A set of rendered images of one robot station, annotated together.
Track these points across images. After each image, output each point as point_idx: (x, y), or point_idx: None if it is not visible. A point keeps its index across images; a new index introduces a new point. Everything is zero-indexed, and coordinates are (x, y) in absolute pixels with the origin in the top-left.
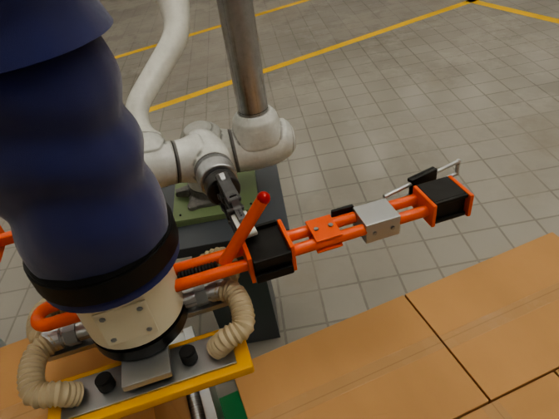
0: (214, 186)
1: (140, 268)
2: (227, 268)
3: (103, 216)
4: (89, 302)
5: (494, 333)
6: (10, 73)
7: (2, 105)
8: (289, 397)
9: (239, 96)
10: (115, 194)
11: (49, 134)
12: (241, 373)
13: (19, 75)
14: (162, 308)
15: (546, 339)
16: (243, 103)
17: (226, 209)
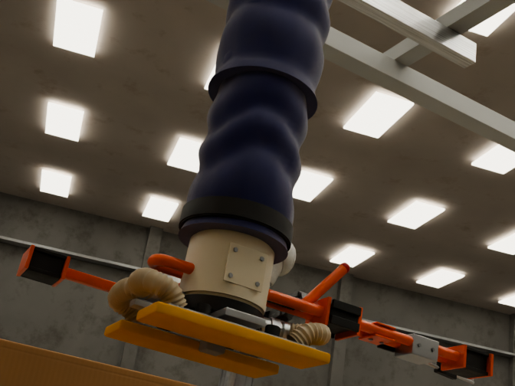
0: (265, 315)
1: (285, 218)
2: (308, 302)
3: (283, 173)
4: (250, 214)
5: None
6: (292, 84)
7: (283, 89)
8: None
9: (228, 375)
10: (290, 171)
11: (287, 116)
12: (320, 354)
13: (294, 87)
14: (265, 284)
15: None
16: (230, 383)
17: (296, 297)
